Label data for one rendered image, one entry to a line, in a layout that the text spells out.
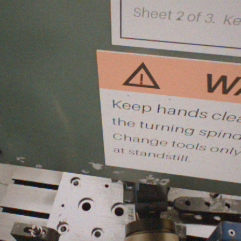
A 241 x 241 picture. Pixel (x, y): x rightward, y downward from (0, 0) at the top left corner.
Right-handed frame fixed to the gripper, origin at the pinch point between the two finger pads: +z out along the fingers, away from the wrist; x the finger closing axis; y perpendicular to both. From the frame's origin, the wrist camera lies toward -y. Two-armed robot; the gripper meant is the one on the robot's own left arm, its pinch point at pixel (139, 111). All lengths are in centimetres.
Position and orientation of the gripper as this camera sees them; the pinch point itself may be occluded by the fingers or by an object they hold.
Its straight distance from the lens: 49.2
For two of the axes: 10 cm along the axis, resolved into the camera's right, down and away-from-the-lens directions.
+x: 10.0, -0.4, 0.3
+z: -0.5, -8.1, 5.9
